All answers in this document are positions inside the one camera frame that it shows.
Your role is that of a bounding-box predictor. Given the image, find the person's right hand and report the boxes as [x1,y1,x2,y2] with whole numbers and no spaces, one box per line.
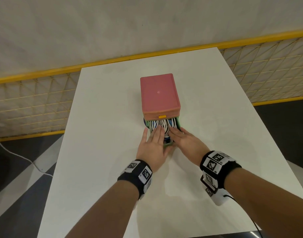
[168,126,211,166]

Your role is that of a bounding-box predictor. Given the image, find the person's left hand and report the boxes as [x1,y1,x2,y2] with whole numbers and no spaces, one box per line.
[136,126,176,173]

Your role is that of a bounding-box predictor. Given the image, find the pink drawer box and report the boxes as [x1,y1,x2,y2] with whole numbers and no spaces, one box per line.
[140,73,182,148]

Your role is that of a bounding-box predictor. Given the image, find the person's left forearm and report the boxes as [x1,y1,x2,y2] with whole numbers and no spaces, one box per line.
[65,180,140,238]

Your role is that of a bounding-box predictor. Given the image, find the person's right forearm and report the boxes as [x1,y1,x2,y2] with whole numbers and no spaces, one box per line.
[224,168,303,238]

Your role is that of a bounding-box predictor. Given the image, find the black left wristband with markers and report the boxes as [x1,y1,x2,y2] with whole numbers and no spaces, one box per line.
[117,159,153,200]

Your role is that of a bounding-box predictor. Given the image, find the black wristband with markers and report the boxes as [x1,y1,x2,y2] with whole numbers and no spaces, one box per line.
[117,159,153,200]
[200,150,242,195]

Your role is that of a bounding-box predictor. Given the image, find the black right wristband with markers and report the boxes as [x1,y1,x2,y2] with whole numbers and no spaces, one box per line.
[200,150,242,195]

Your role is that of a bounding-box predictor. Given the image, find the black right camera cable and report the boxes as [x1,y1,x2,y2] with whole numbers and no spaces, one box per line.
[223,194,263,238]

